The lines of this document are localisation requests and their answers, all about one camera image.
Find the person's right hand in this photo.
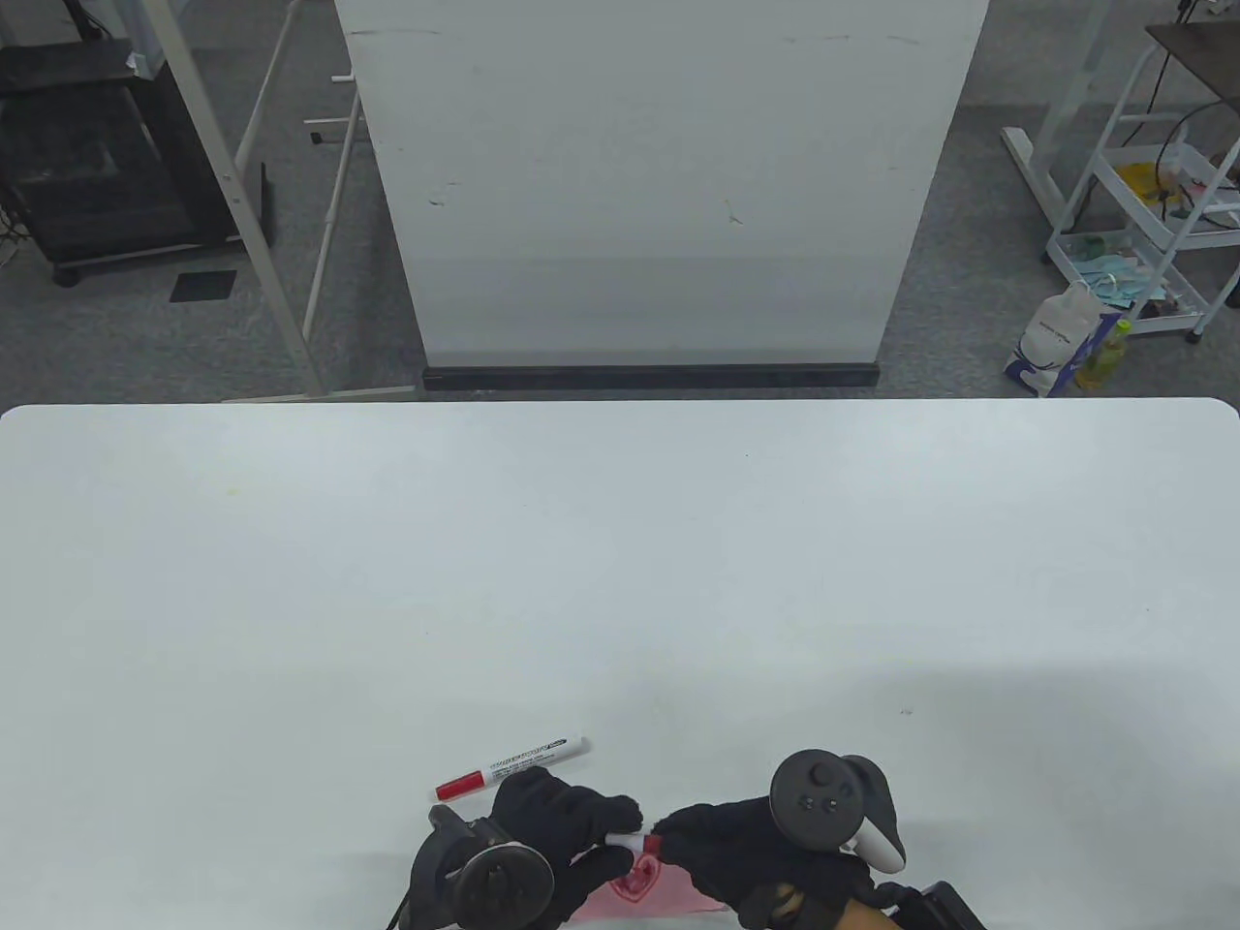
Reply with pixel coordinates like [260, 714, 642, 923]
[651, 796, 873, 929]

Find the person's left hand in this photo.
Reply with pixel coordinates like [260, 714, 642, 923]
[426, 768, 647, 930]

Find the white marker with red cap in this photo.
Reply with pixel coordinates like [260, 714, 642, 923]
[434, 734, 590, 803]

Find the pink heart outline paper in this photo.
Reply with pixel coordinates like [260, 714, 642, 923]
[572, 851, 729, 921]

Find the black hand controller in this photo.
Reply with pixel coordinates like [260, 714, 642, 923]
[770, 749, 907, 873]
[407, 809, 555, 930]

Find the person's right forearm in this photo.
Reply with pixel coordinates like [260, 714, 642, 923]
[833, 896, 907, 930]

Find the black panel base bar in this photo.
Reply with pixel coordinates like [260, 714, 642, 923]
[421, 363, 883, 391]

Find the white plastic bag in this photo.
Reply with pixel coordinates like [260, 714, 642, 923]
[1003, 281, 1105, 398]

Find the yellow green bottle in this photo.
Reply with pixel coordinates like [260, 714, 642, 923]
[1077, 320, 1132, 391]

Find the white whiteboard panel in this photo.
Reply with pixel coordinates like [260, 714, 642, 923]
[334, 0, 991, 369]

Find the black floor plate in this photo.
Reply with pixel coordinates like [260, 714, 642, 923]
[170, 269, 238, 303]

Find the teal cloth pile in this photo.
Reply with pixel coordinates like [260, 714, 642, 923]
[1066, 237, 1168, 301]

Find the white table leg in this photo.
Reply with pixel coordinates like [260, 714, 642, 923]
[1001, 0, 1115, 233]

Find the white utility cart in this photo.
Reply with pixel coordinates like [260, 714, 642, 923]
[1044, 39, 1240, 345]

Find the yellow packet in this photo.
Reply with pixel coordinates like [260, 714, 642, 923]
[1119, 163, 1188, 219]

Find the black cabinet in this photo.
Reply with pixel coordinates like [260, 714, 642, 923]
[0, 39, 277, 287]

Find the dark wooden side table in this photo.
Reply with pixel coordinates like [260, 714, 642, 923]
[1146, 19, 1240, 103]

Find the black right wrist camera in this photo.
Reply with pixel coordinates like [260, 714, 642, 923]
[877, 880, 981, 930]

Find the white frame stand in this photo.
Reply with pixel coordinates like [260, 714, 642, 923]
[145, 0, 418, 403]

